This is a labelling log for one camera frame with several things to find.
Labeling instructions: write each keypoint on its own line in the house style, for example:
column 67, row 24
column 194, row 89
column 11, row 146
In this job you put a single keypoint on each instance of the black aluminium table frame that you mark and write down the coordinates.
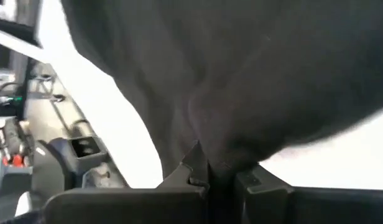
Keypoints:
column 64, row 118

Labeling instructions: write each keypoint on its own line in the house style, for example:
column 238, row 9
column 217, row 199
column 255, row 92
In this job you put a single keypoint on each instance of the white table mat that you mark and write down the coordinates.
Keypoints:
column 123, row 124

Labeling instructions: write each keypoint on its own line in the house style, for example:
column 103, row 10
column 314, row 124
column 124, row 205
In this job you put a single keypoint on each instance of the grey chair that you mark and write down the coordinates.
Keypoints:
column 48, row 174

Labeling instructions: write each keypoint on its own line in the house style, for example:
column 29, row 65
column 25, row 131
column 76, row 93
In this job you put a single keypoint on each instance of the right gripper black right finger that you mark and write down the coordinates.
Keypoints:
column 319, row 207

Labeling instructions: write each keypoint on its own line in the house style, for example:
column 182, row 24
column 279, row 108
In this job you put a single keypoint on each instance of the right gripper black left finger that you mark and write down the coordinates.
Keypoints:
column 126, row 207

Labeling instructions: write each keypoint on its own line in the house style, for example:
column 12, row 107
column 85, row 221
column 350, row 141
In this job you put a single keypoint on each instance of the black garment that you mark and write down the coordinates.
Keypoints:
column 241, row 77

